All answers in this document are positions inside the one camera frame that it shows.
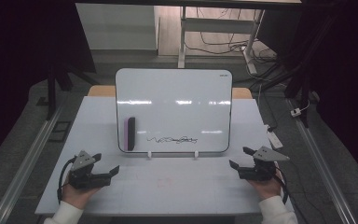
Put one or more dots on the white power strip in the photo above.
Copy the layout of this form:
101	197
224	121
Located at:
274	138

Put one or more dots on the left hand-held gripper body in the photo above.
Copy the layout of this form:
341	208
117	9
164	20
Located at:
84	179

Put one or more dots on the white desk frame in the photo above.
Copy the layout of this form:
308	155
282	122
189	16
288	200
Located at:
217	25

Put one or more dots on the black metal stand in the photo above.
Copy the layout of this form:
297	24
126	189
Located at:
51	90

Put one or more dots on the white whiteboard stand foot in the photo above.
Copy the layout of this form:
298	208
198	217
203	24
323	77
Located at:
196	154
149	154

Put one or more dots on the white table cover sheet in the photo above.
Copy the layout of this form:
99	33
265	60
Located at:
167	193

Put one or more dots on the white whiteboard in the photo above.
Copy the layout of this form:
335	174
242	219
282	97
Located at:
174	93

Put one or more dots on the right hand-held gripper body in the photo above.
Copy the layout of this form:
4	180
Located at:
261	168

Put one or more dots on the aluminium floor rail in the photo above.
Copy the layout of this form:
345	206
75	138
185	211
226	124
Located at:
28	161
323	168

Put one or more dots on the dark curtain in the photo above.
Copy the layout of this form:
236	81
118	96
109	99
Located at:
18	62
348	77

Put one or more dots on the person's left hand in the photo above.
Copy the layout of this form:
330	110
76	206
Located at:
77	196

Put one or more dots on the small white plug adapter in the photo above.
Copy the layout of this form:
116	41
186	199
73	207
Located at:
296	112

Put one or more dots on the black floor frame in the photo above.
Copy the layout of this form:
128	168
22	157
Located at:
59	131

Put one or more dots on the black and pink eraser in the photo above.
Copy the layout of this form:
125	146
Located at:
131	133

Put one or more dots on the white cabinet panel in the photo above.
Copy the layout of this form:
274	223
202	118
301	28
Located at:
115	28

